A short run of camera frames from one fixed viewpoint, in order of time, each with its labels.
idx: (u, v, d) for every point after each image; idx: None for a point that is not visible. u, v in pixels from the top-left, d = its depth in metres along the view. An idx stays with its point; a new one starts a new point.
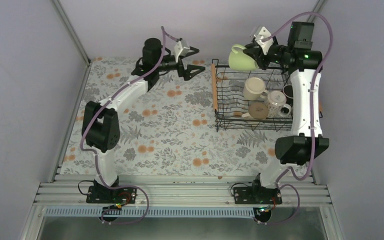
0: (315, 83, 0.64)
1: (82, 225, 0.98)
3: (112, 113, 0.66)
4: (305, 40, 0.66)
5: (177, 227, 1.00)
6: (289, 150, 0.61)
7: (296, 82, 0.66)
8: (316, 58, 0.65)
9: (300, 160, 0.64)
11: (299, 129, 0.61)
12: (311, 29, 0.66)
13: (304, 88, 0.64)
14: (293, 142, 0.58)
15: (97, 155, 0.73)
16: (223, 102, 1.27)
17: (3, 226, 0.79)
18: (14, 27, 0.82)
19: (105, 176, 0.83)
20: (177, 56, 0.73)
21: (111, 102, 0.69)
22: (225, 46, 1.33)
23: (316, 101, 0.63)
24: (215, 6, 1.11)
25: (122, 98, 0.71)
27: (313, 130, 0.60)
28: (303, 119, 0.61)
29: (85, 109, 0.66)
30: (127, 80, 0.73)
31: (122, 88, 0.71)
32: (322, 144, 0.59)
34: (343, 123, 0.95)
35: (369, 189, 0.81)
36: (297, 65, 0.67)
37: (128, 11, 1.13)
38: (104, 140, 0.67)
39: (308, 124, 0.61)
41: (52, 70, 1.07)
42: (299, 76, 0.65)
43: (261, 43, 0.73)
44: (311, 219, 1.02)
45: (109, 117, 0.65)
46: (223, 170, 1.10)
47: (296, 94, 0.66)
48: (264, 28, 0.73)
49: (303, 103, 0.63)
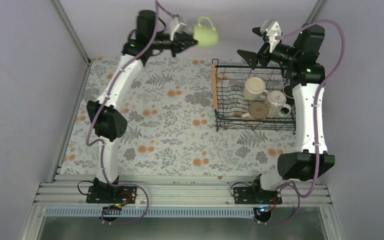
0: (318, 97, 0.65)
1: (82, 226, 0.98)
3: (114, 111, 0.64)
4: (312, 51, 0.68)
5: (177, 227, 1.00)
6: (293, 167, 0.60)
7: (299, 96, 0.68)
8: (319, 73, 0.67)
9: (304, 176, 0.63)
11: (303, 145, 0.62)
12: (321, 40, 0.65)
13: (307, 103, 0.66)
14: (299, 159, 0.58)
15: (104, 146, 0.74)
16: (223, 102, 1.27)
17: (2, 226, 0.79)
18: (14, 27, 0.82)
19: (110, 173, 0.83)
20: (173, 33, 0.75)
21: (108, 98, 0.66)
22: (226, 46, 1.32)
23: (319, 116, 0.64)
24: (215, 6, 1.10)
25: (118, 90, 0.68)
27: (317, 147, 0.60)
28: (307, 135, 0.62)
29: (86, 109, 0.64)
30: (119, 66, 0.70)
31: (117, 76, 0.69)
32: (327, 161, 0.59)
34: (344, 123, 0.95)
35: (369, 189, 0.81)
36: (299, 77, 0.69)
37: (128, 10, 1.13)
38: (113, 132, 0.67)
39: (313, 140, 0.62)
41: (51, 70, 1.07)
42: (301, 90, 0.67)
43: (273, 40, 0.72)
44: (311, 219, 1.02)
45: (111, 116, 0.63)
46: (223, 170, 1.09)
47: (299, 108, 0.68)
48: (277, 23, 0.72)
49: (307, 117, 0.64)
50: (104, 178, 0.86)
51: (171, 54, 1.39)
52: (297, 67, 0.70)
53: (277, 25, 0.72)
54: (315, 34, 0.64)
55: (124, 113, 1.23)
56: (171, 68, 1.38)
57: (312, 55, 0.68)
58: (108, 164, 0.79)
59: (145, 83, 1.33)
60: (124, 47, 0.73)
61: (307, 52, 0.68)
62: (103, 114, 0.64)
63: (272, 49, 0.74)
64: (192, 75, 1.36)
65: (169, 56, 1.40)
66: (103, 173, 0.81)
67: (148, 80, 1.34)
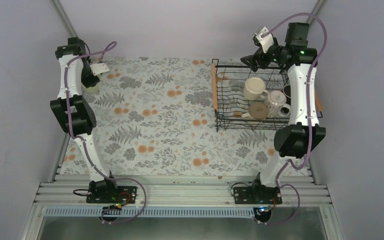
0: (311, 76, 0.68)
1: (82, 226, 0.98)
3: (79, 97, 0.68)
4: (301, 39, 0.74)
5: (177, 227, 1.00)
6: (287, 140, 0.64)
7: (293, 76, 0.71)
8: (312, 55, 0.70)
9: (298, 150, 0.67)
11: (297, 119, 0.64)
12: (307, 28, 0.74)
13: (301, 81, 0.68)
14: (291, 131, 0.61)
15: (85, 142, 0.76)
16: (223, 102, 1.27)
17: (2, 227, 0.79)
18: (14, 27, 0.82)
19: (102, 167, 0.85)
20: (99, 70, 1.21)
21: (68, 90, 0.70)
22: (226, 45, 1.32)
23: (312, 93, 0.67)
24: (215, 6, 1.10)
25: (73, 81, 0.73)
27: (310, 119, 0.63)
28: (301, 110, 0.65)
29: (54, 109, 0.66)
30: (64, 65, 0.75)
31: (66, 72, 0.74)
32: (318, 133, 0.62)
34: (344, 123, 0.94)
35: (369, 189, 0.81)
36: (293, 60, 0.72)
37: (127, 10, 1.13)
38: (88, 122, 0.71)
39: (306, 114, 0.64)
41: (52, 70, 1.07)
42: (296, 70, 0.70)
43: (260, 39, 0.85)
44: (311, 219, 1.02)
45: (80, 102, 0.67)
46: (223, 170, 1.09)
47: (293, 86, 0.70)
48: (265, 28, 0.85)
49: (300, 94, 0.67)
50: (99, 176, 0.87)
51: (171, 54, 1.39)
52: (292, 50, 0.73)
53: (265, 29, 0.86)
54: (301, 24, 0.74)
55: (124, 113, 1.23)
56: (171, 68, 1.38)
57: (304, 42, 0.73)
58: (98, 162, 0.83)
59: (145, 83, 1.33)
60: (56, 52, 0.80)
61: (297, 39, 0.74)
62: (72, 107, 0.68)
63: (263, 48, 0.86)
64: (192, 75, 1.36)
65: (169, 56, 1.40)
66: (96, 170, 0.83)
67: (148, 80, 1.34)
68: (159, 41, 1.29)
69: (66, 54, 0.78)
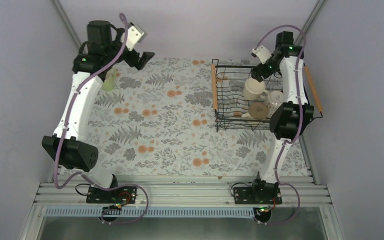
0: (299, 65, 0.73)
1: (81, 226, 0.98)
3: (75, 142, 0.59)
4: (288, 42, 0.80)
5: (177, 227, 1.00)
6: (280, 119, 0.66)
7: (284, 66, 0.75)
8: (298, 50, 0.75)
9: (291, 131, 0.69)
11: (287, 99, 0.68)
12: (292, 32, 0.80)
13: (290, 69, 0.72)
14: (283, 109, 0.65)
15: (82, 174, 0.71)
16: (223, 102, 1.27)
17: (2, 226, 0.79)
18: (14, 27, 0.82)
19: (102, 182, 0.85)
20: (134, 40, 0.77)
21: (67, 128, 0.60)
22: (226, 45, 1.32)
23: (301, 79, 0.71)
24: (215, 5, 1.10)
25: (77, 115, 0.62)
27: (300, 98, 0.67)
28: (291, 91, 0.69)
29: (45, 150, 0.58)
30: (75, 89, 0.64)
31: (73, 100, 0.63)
32: (308, 112, 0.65)
34: (344, 123, 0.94)
35: (369, 189, 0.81)
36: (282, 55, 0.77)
37: (128, 10, 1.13)
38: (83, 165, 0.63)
39: (296, 95, 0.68)
41: (52, 70, 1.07)
42: (285, 61, 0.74)
43: (255, 50, 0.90)
44: (311, 219, 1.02)
45: (74, 150, 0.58)
46: (223, 170, 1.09)
47: (284, 75, 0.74)
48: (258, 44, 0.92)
49: (290, 80, 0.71)
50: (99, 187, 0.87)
51: (171, 54, 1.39)
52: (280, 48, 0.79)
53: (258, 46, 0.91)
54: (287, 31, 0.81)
55: (124, 113, 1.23)
56: (171, 68, 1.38)
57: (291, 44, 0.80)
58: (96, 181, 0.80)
59: (145, 83, 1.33)
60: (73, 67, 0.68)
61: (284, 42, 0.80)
62: (64, 152, 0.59)
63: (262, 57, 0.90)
64: (192, 75, 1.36)
65: (169, 56, 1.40)
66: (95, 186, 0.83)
67: (148, 80, 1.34)
68: (159, 41, 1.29)
69: (84, 70, 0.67)
